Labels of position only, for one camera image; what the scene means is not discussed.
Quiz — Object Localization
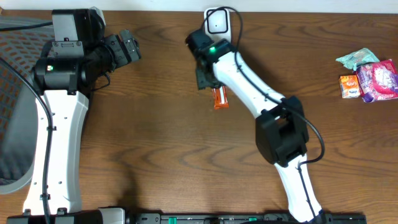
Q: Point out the grey plastic mesh basket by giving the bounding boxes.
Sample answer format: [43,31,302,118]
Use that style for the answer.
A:
[1,16,53,195]

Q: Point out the teal snack packet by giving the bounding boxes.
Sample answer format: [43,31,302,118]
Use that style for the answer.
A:
[336,48,380,71]

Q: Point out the white barcode scanner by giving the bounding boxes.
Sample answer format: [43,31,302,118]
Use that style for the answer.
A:
[204,7,232,42]

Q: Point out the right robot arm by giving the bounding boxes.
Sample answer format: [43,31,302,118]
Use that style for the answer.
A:
[185,29,322,223]

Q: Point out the small orange snack box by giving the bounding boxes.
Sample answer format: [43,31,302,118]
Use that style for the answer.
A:
[339,75,360,99]

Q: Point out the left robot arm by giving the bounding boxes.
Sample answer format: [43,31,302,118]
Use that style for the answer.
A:
[7,7,141,224]

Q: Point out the orange chocolate wafer bar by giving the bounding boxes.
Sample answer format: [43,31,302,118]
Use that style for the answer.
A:
[212,86,229,110]

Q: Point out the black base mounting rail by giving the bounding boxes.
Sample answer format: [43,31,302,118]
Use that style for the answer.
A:
[125,213,367,224]

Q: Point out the purple snack packet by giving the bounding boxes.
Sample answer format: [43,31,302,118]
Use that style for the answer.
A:
[355,59,397,103]

